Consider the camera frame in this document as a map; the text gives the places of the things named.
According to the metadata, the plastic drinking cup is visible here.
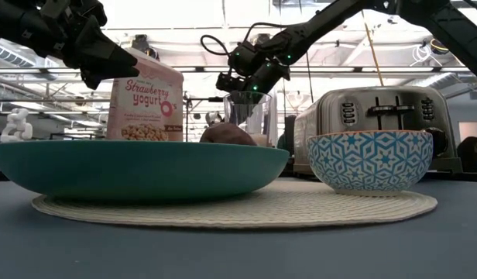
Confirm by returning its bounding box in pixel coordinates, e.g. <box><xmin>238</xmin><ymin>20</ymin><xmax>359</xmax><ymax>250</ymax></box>
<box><xmin>222</xmin><ymin>91</ymin><xmax>273</xmax><ymax>149</ymax></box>

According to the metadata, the stainless steel four-slot toaster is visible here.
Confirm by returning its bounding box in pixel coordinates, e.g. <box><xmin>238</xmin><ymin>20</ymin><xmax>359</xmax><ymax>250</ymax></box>
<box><xmin>292</xmin><ymin>85</ymin><xmax>465</xmax><ymax>176</ymax></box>

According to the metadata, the white chain-link figurine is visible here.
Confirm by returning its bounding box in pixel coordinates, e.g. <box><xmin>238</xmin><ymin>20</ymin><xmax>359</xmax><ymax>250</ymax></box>
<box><xmin>0</xmin><ymin>108</ymin><xmax>34</xmax><ymax>144</ymax></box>

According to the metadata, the black ceiling spotlight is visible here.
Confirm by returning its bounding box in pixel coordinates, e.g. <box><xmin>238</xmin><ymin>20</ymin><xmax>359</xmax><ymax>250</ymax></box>
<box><xmin>131</xmin><ymin>34</ymin><xmax>160</xmax><ymax>61</ymax></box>

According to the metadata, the round cream woven placemat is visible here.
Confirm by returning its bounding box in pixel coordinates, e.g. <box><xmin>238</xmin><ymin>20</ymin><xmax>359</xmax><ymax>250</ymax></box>
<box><xmin>30</xmin><ymin>179</ymin><xmax>439</xmax><ymax>230</ymax></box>

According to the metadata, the yellow cable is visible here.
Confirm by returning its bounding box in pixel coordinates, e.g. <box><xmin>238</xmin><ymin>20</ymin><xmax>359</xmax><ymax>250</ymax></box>
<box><xmin>361</xmin><ymin>11</ymin><xmax>385</xmax><ymax>88</ymax></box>

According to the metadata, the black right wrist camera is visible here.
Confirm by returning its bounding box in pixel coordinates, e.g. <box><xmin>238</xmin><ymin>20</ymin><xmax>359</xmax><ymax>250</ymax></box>
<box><xmin>215</xmin><ymin>72</ymin><xmax>245</xmax><ymax>94</ymax></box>

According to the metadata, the pink strawberry yogurt cereal box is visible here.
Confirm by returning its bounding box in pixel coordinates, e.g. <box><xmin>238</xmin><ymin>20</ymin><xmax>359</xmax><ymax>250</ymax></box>
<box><xmin>105</xmin><ymin>47</ymin><xmax>185</xmax><ymax>143</ymax></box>

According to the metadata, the chocolate glazed donut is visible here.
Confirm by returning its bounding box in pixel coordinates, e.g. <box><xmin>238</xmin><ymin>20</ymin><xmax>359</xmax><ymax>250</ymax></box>
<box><xmin>199</xmin><ymin>122</ymin><xmax>259</xmax><ymax>147</ymax></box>

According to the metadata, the teal-green round plate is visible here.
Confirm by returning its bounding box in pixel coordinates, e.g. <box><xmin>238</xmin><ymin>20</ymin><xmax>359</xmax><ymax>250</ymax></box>
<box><xmin>0</xmin><ymin>139</ymin><xmax>291</xmax><ymax>201</ymax></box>

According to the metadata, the person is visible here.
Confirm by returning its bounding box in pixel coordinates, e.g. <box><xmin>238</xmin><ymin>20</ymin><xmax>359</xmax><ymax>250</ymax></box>
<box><xmin>455</xmin><ymin>136</ymin><xmax>477</xmax><ymax>174</ymax></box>

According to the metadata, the black power cable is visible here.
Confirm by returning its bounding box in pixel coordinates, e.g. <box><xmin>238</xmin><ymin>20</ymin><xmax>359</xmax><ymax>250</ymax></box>
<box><xmin>305</xmin><ymin>50</ymin><xmax>315</xmax><ymax>104</ymax></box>

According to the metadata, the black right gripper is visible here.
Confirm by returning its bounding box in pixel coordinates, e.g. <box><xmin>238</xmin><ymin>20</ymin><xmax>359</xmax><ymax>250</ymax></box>
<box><xmin>229</xmin><ymin>57</ymin><xmax>292</xmax><ymax>126</ymax></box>

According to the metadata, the blue patterned ceramic bowl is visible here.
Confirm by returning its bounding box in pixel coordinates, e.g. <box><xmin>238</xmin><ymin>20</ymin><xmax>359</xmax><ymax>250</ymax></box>
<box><xmin>306</xmin><ymin>129</ymin><xmax>434</xmax><ymax>196</ymax></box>

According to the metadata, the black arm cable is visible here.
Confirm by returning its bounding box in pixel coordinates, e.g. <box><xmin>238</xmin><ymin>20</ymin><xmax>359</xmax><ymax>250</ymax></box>
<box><xmin>200</xmin><ymin>22</ymin><xmax>298</xmax><ymax>57</ymax></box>

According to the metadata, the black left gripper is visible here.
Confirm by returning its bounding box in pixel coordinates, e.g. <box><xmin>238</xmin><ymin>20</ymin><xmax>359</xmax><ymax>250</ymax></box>
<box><xmin>16</xmin><ymin>0</ymin><xmax>141</xmax><ymax>91</ymax></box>

